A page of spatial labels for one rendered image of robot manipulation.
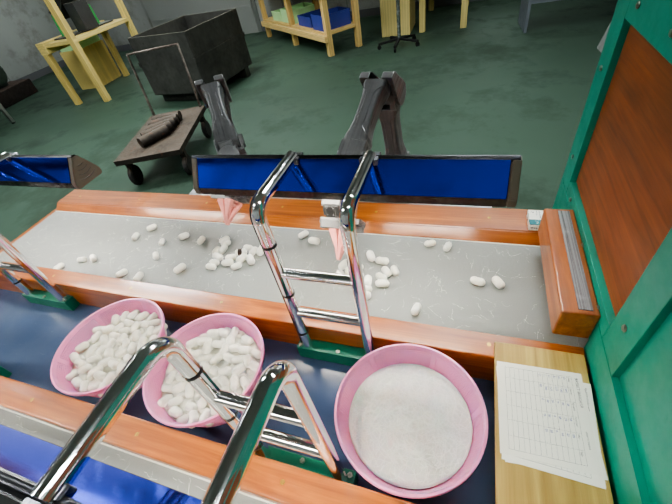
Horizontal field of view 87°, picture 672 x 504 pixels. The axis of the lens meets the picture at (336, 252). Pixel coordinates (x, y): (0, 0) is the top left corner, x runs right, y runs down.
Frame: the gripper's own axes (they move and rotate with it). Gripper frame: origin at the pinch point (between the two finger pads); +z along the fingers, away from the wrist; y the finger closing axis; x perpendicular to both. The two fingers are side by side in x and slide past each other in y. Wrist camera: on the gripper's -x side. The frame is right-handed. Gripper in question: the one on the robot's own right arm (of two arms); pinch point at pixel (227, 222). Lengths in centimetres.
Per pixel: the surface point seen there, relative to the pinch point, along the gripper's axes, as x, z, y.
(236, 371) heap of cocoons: -20.5, 35.5, 22.5
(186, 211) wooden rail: 10.7, -4.3, -25.2
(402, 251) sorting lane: 7, 4, 52
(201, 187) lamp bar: -29.5, -2.7, 14.0
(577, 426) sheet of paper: -22, 32, 86
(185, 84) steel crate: 248, -204, -269
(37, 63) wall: 384, -365, -804
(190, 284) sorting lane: -6.4, 19.4, -4.7
